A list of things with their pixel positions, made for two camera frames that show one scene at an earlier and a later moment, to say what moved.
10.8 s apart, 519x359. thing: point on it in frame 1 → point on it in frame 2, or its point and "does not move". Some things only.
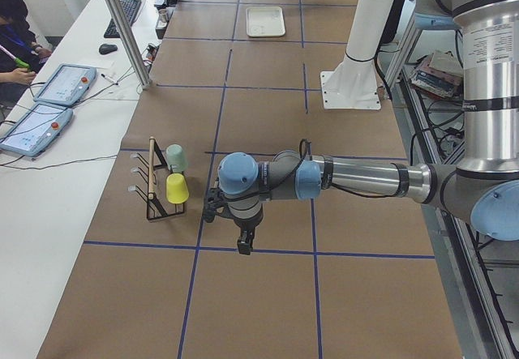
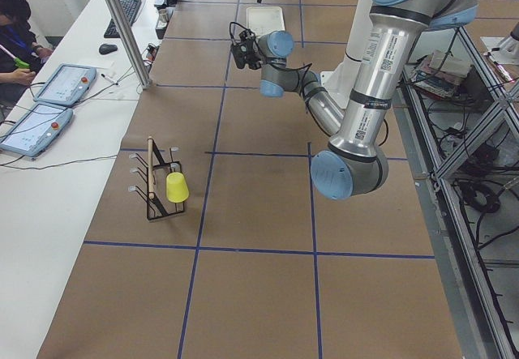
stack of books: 440,73 does not move
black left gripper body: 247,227 → 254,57
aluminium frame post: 122,27 does not move
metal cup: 163,15 does not move
